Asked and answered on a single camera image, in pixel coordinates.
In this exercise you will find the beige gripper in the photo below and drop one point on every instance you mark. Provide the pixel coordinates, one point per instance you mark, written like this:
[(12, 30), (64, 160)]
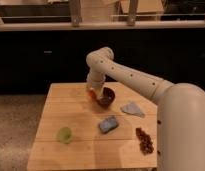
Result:
[(90, 87)]

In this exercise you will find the red orange apple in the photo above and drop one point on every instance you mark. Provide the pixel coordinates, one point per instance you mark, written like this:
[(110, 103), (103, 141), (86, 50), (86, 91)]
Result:
[(92, 94)]

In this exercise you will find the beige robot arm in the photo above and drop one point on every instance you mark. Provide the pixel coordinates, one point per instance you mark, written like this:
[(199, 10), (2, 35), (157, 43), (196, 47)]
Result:
[(180, 110)]

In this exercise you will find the dark brown bowl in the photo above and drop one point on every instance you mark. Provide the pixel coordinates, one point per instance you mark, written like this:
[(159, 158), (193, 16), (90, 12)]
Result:
[(108, 97)]

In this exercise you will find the blue sponge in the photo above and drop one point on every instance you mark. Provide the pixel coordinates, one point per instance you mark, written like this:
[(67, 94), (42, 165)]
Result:
[(108, 124)]

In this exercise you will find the grey blue cloth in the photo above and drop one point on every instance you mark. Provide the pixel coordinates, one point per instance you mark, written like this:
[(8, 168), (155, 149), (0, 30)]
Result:
[(133, 109)]

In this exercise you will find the wooden shelf rail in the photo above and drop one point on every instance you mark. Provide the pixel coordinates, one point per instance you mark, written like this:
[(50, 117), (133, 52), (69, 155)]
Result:
[(103, 26)]

